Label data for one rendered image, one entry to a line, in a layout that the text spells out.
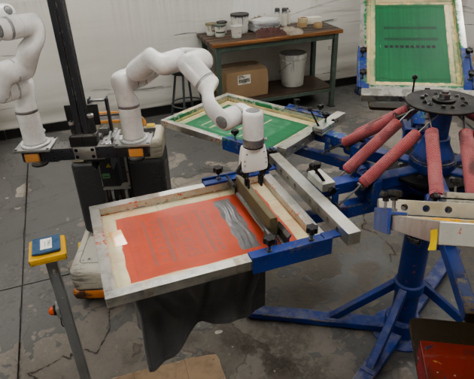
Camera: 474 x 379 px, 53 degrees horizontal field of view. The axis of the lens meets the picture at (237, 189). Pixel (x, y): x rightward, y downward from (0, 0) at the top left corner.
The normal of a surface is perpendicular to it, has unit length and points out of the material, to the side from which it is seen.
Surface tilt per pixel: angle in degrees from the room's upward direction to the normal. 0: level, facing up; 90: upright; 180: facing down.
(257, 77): 89
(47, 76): 90
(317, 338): 0
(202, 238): 0
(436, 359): 0
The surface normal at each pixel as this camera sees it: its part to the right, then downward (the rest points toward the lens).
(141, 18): 0.34, 0.46
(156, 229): -0.04, -0.87
